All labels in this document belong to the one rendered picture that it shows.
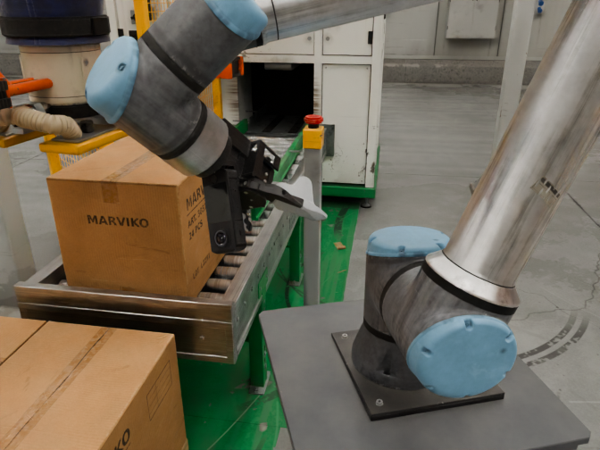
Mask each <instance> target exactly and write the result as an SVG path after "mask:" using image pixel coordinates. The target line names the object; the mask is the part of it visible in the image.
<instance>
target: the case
mask: <svg viewBox="0 0 600 450"><path fill-rule="evenodd" d="M46 183H47V187H48V192H49V196H50V201H51V205H52V210H53V215H54V222H55V227H56V231H57V236H58V240H59V245H60V249H61V254H62V262H63V266H64V270H65V275H66V279H67V284H68V286H73V287H84V288H102V289H112V290H122V291H132V292H142V293H152V294H162V295H172V296H191V297H197V296H198V294H199V293H200V291H201V290H202V288H203V287H204V284H205V283H206V281H207V280H208V279H209V278H210V276H211V275H212V273H213V271H214V270H215V268H216V267H217V265H218V264H219V262H220V261H221V259H222V257H223V256H224V255H225V254H215V253H213V252H212V249H211V242H210V235H209V229H208V221H207V215H206V208H205V200H204V188H203V181H202V178H199V177H197V176H196V175H195V176H185V175H183V174H181V173H180V172H178V171H177V170H175V169H174V168H172V167H171V166H170V165H169V164H168V163H166V162H165V161H163V160H162V159H161V158H160V157H159V156H157V155H156V154H154V153H152V152H151V151H149V150H148V149H147V148H145V147H144V146H142V145H141V144H139V143H138V142H137V141H136V140H135V139H133V138H132V137H130V136H127V137H124V138H122V139H120V140H118V141H116V142H114V143H112V144H110V145H108V146H106V147H105V148H103V149H101V150H99V151H97V152H95V153H93V154H91V155H89V156H87V157H85V158H83V159H81V160H79V161H77V162H75V163H74V164H72V165H70V166H68V167H66V168H64V169H62V170H60V171H58V172H56V173H54V174H52V175H51V176H49V177H47V178H46Z"/></svg>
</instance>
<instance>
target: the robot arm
mask: <svg viewBox="0 0 600 450"><path fill-rule="evenodd" d="M439 1H443V0H175V1H174V2H173V3H172V4H171V5H170V6H169V7H168V8H167V10H166V11H165V12H164V13H163V14H162V15H161V16H160V17H159V18H158V19H157V20H156V21H155V22H154V23H153V24H152V26H151V27H150V28H149V29H148V30H147V31H146V32H145V33H144V34H143V35H142V36H141V37H140V38H139V39H138V41H136V39H134V38H133V37H127V36H123V37H118V38H116V39H115V40H114V41H113V42H112V44H111V45H109V46H108V47H106V48H105V50H104V51H103V52H102V53H101V54H100V55H99V57H98V58H97V60H96V62H95V64H94V65H93V67H92V69H91V71H90V73H89V75H88V77H87V83H86V87H85V96H86V99H87V103H88V104H89V105H90V106H91V107H92V108H93V109H94V110H95V111H97V112H98V113H99V114H101V115H102V116H103V117H104V118H105V120H106V121H107V122H108V123H110V124H113V125H115V126H116V127H117V128H119V129H120V130H122V131H123V132H125V133H126V134H127V135H129V136H130V137H132V138H133V139H135V140H136V141H137V142H138V143H139V144H141V145H142V146H144V147H145V148H147V149H148V150H149V151H151V152H152V153H154V154H156V155H157V156H159V157H160V158H161V159H162V160H163V161H165V162H166V163H168V164H169V165H170V166H171V167H172V168H174V169H175V170H177V171H178V172H180V173H181V174H183V175H185V176H195V175H196V176H197V177H199V178H202V181H203V188H204V200H205V208H206V215H207V221H208V229H209V235H210V242H211V249H212V252H213V253H215V254H227V253H233V252H239V251H242V250H244V249H245V248H246V234H245V231H251V230H252V224H251V222H250V221H249V220H248V218H249V216H248V215H247V210H249V209H253V208H258V207H265V205H266V202H267V200H268V201H270V202H273V203H274V205H275V207H276V209H278V210H281V211H284V212H291V213H295V214H297V215H299V216H301V217H305V218H308V219H310V220H312V221H320V220H325V219H327V216H328V215H327V214H326V213H325V212H324V211H323V210H322V209H320V208H319V207H317V206H316V205H315V204H314V202H313V187H312V182H311V181H310V180H309V179H308V178H306V177H304V176H302V177H299V178H298V179H297V180H296V182H295V183H294V184H292V185H289V184H287V183H283V182H280V183H278V184H276V185H275V184H271V183H272V181H273V177H274V172H275V171H279V165H280V160H281V158H280V157H279V156H278V155H277V154H276V153H274V152H273V151H272V150H271V149H270V148H269V147H268V146H267V145H266V144H265V143H264V142H262V141H261V139H259V140H255V141H250V140H249V139H248V138H247V137H245V136H244V135H243V134H242V133H241V132H240V131H239V130H238V129H237V128H235V127H234V126H233V125H232V124H231V123H230V122H229V121H228V120H226V119H225V118H224V119H221V118H220V117H219V116H218V115H217V114H215V113H214V112H213V111H212V110H211V109H210V108H209V107H207V106H206V105H205V104H204V103H203V102H202V101H201V100H200V99H199V98H198V96H199V95H200V93H202V92H203V91H204V90H205V89H206V87H207V86H208V85H209V84H210V83H211V82H212V81H213V80H214V79H215V78H216V77H217V76H218V75H219V74H220V73H221V72H222V71H223V70H224V69H225V68H226V67H227V66H228V65H229V64H230V63H231V62H232V61H233V60H234V59H235V58H236V57H237V56H238V55H239V54H240V53H241V52H242V51H244V50H247V49H251V48H255V47H258V46H265V45H266V44H267V43H269V42H272V41H276V40H281V39H284V38H291V37H294V36H298V35H302V34H306V33H310V32H314V31H317V30H321V29H328V28H332V27H336V26H339V25H343V24H347V23H350V22H355V21H361V20H365V19H369V18H372V17H376V16H380V15H384V14H388V13H394V12H398V11H402V10H406V9H410V8H413V7H417V6H421V5H425V4H432V3H435V2H439ZM599 135H600V0H572V2H571V5H570V7H569V9H568V10H567V12H566V14H565V15H564V17H563V19H562V22H561V24H560V26H559V28H558V30H557V31H556V33H555V35H554V38H553V40H552V41H551V43H550V45H549V47H548V48H547V50H546V53H545V55H544V57H543V59H542V61H541V63H540V64H539V66H538V68H537V71H536V72H535V74H534V76H533V78H532V80H531V82H530V83H529V86H528V88H527V90H526V92H525V94H524V96H523V98H522V99H521V102H520V103H519V105H518V107H517V109H516V111H515V113H514V115H513V117H512V119H511V121H510V123H509V125H508V127H507V129H506V131H505V133H504V135H503V136H502V138H501V140H500V142H499V144H498V146H497V148H496V150H495V152H494V154H493V156H492V158H491V160H490V162H489V164H488V166H487V168H486V169H485V171H484V173H483V175H482V177H481V179H480V181H479V184H478V185H477V187H476V189H475V191H474V193H473V195H472V197H471V199H470V201H469V203H468V204H467V206H466V208H465V210H464V212H463V214H462V217H461V219H460V220H459V222H458V224H457V226H456V228H455V230H454V232H453V234H452V236H451V237H450V238H449V237H448V236H447V235H446V234H444V233H443V232H441V231H438V230H435V229H430V228H424V227H417V226H395V227H388V228H384V229H379V230H377V231H375V232H373V233H372V234H371V235H370V237H369V239H368V246H367V250H366V270H365V289H364V308H363V323H362V326H361V327H360V329H359V331H358V333H357V335H356V337H355V339H354V342H353V345H352V361H353V364H354V367H355V368H356V369H357V370H358V371H359V372H360V373H361V374H362V375H363V376H364V377H365V378H366V379H368V380H370V381H372V382H374V383H376V384H378V385H381V386H383V387H386V388H393V389H399V390H417V389H423V388H426V389H428V390H429V391H431V392H433V393H435V394H437V395H439V396H445V397H452V398H460V397H465V396H475V395H477V394H480V393H482V392H485V391H487V390H489V389H491V388H492V387H494V386H495V385H496V384H498V383H499V382H500V381H501V380H502V379H503V378H504V377H505V373H506V372H507V371H510V370H511V368H512V366H513V364H514V362H515V359H516V355H517V343H516V339H515V337H514V334H513V332H512V330H511V329H510V328H509V327H508V326H507V325H508V323H509V322H510V320H511V318H512V317H513V315H514V314H515V312H516V310H517V308H518V307H519V305H520V303H521V300H520V298H519V295H518V292H517V289H516V286H515V282H516V280H517V279H518V278H519V276H520V274H521V272H522V270H523V268H524V267H525V265H526V263H527V261H528V260H529V258H530V256H531V255H532V253H533V251H534V249H535V248H536V246H537V244H538V242H539V240H540V239H541V237H542V236H543V234H544V232H545V230H546V228H547V226H548V224H549V223H550V221H551V220H552V218H553V216H554V214H555V212H556V210H557V209H558V207H559V205H560V203H561V202H562V200H563V198H564V197H565V195H566V193H567V191H568V190H569V188H570V186H571V184H572V182H573V180H574V179H575V178H576V176H577V174H578V172H579V170H580V168H581V166H582V165H583V163H584V161H585V160H586V159H587V157H588V154H589V153H590V151H591V149H592V147H593V146H594V144H595V142H596V141H597V139H598V137H599ZM255 145H257V147H256V150H255V151H252V150H253V148H254V146H255ZM265 148H266V149H267V150H268V151H269V152H270V153H271V154H273V155H274V156H275V158H274V163H271V158H270V157H269V156H266V157H265V156H264V152H265ZM274 170H275V171H274ZM385 340H386V341H385Z"/></svg>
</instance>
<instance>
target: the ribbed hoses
mask: <svg viewBox="0 0 600 450"><path fill-rule="evenodd" d="M11 124H12V125H13V126H14V125H16V126H19V127H21V128H24V129H32V130H35V131H39V132H44V133H49V134H50V135H51V134H55V135H62V137H63V138H64V139H76V138H81V136H82V130H81V129H80V127H79V125H78V124H77V122H76V121H74V120H73V119H72V118H71V117H67V116H65V115H50V114H49V113H45V112H39V111H34V110H31V109H29V107H28V106H25V105H23V106H17V107H16V106H15V105H14V106H13V107H12V108H5V109H2V110H0V133H1V132H6V131H7V130H8V129H9V128H10V125H11Z"/></svg>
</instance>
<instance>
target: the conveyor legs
mask: <svg viewBox="0 0 600 450"><path fill-rule="evenodd" d="M286 247H287V248H289V280H290V281H297V282H299V281H300V279H301V225H300V216H299V217H298V220H297V222H296V225H295V227H294V230H293V232H292V234H291V236H290V239H289V244H287V246H286ZM261 312H262V304H261V305H260V307H259V310H258V312H257V314H256V316H255V318H254V321H253V324H252V326H251V328H250V330H249V332H248V337H246V340H245V342H249V356H250V376H251V386H255V387H264V385H265V382H266V379H267V360H266V345H265V342H264V338H263V332H262V328H261V325H260V322H259V314H260V313H261Z"/></svg>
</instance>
